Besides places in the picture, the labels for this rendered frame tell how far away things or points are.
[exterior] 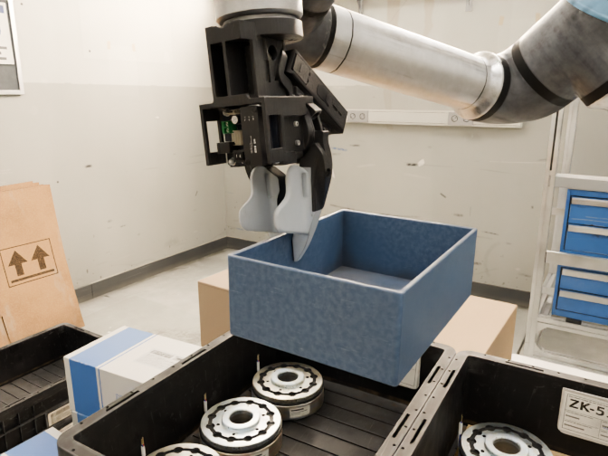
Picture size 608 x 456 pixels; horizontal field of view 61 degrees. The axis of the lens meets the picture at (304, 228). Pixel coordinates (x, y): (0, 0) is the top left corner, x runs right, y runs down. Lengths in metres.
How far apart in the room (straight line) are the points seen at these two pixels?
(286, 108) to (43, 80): 2.88
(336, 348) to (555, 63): 0.51
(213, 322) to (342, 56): 0.62
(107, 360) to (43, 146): 2.51
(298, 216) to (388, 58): 0.27
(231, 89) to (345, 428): 0.48
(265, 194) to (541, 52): 0.44
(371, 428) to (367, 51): 0.48
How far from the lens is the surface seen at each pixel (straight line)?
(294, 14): 0.46
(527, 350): 2.61
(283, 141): 0.42
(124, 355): 0.84
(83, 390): 0.86
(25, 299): 3.02
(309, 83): 0.49
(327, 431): 0.73
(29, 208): 3.05
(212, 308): 1.04
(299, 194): 0.46
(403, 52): 0.66
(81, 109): 3.39
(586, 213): 2.40
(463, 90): 0.74
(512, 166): 3.28
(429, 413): 0.60
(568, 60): 0.76
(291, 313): 0.39
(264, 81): 0.44
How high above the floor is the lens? 1.26
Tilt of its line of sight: 15 degrees down
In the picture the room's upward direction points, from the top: straight up
